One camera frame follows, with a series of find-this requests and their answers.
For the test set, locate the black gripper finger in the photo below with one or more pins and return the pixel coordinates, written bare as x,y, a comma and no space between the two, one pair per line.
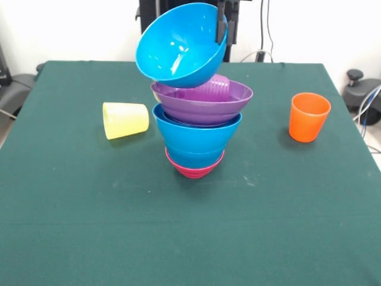
221,26
232,26

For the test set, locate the large blue bowl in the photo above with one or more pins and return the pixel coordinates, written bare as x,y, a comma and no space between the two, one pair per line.
195,140
178,44

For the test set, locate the purple cup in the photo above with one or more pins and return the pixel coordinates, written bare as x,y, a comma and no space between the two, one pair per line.
217,89

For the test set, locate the wide purple bowl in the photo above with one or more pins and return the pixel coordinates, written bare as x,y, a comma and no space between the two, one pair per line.
202,111

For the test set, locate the yellow cup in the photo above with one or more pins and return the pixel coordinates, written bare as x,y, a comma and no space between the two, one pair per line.
125,120

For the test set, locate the small red bowl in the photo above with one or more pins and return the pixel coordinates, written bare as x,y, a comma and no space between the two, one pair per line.
195,172

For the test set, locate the black power plug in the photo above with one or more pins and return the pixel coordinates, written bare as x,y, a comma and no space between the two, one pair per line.
261,56

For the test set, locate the orange cup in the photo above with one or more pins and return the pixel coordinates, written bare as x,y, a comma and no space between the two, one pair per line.
308,119

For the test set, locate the dark grey chair base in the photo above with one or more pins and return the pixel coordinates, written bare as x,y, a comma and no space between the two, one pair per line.
360,95

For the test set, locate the dark green tablecloth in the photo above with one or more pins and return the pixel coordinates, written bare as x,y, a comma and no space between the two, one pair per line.
184,226

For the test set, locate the grey padded chair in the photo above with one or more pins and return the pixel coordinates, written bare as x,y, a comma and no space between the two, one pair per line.
13,89

